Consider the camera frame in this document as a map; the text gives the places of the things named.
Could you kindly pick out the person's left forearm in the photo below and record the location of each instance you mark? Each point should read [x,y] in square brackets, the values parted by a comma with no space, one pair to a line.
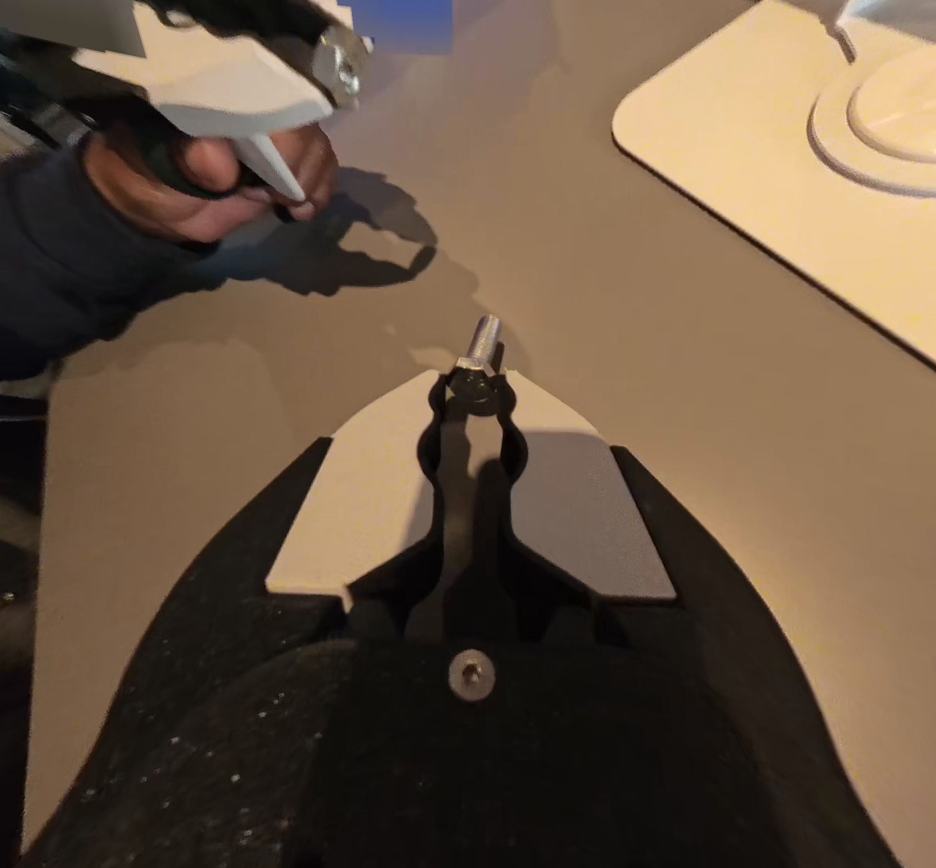
[58,268]

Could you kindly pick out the white monitor stand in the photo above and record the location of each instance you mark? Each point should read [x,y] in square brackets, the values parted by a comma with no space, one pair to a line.
[731,151]

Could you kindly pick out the silver hex bolt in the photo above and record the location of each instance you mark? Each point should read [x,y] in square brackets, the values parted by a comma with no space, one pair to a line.
[477,370]

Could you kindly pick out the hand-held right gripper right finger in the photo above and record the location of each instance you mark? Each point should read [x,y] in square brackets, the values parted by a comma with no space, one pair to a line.
[578,517]

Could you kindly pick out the person's left hand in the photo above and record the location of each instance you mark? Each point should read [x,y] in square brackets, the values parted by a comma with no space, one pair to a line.
[212,218]

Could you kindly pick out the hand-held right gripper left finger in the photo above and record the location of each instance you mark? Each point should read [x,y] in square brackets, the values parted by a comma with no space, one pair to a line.
[365,487]

